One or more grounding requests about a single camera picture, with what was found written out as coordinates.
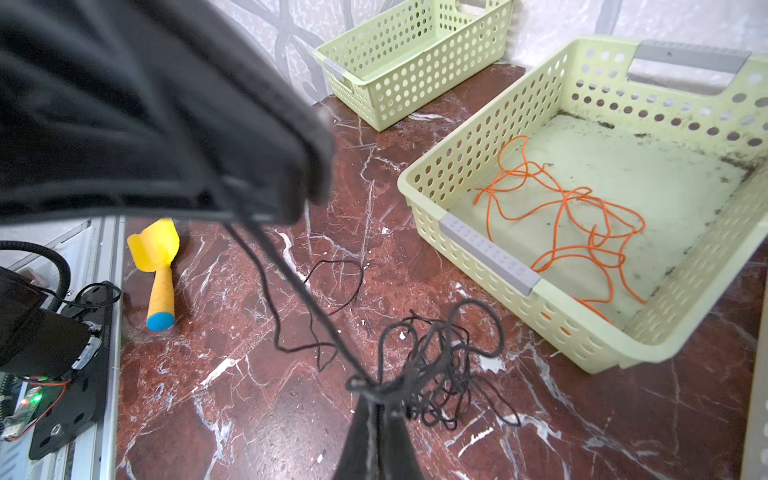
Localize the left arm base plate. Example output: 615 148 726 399
28 341 110 460

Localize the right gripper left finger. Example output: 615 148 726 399
333 396 381 480

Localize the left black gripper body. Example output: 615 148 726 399
1 1 336 225

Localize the black cable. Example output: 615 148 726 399
221 221 523 432

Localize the light green basket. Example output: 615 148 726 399
314 1 513 132
398 37 767 374

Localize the green circuit board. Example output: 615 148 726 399
1 386 42 441

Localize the orange cable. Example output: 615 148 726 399
472 134 648 325

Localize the left light green basket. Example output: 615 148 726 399
314 1 513 132

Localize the middle light green basket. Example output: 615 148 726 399
398 37 767 374

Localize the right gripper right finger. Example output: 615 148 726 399
380 407 423 480

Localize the yellow toy shovel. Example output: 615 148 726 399
127 218 180 332

